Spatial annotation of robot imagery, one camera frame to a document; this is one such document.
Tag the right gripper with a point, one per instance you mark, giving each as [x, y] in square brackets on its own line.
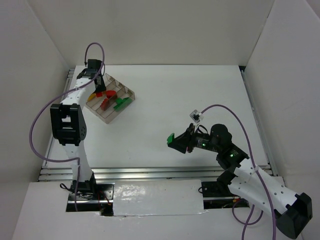
[189, 139]

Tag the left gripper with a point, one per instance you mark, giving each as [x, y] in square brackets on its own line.
[99, 81]

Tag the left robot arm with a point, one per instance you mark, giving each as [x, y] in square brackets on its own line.
[70, 129]

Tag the red rectangular lego brick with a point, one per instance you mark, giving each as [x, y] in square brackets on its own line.
[105, 104]

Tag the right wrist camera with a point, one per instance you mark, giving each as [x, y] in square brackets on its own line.
[197, 117]

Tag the green half-round lego brick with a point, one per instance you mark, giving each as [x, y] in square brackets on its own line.
[170, 138]

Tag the small green lego brick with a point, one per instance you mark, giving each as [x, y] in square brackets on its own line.
[119, 101]

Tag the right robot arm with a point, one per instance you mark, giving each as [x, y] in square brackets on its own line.
[290, 210]

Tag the small yellow lego brick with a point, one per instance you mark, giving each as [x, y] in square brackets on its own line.
[93, 95]

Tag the clear compartment organizer tray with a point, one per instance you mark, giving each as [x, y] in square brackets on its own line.
[122, 91]

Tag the red rounded lego brick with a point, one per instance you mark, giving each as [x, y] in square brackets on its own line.
[110, 93]

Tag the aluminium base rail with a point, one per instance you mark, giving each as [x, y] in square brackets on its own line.
[106, 175]

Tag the green lego plate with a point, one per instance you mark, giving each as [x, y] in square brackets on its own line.
[128, 99]

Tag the white cover panel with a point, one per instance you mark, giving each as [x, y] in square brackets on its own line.
[157, 198]

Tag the red half-round lego brick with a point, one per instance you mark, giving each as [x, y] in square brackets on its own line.
[99, 94]

